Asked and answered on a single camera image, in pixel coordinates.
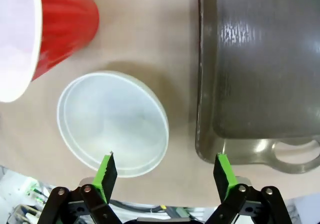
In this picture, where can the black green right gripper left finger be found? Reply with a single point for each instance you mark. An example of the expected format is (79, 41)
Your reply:
(105, 179)

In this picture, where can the red ribbed cup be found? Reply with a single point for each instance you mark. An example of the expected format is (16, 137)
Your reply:
(37, 34)

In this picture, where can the clear plastic lid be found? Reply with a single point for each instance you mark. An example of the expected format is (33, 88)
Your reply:
(110, 124)

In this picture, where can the grey metal tray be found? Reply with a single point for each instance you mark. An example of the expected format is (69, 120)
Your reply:
(260, 69)

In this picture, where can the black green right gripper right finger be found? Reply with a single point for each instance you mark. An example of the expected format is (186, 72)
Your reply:
(225, 176)

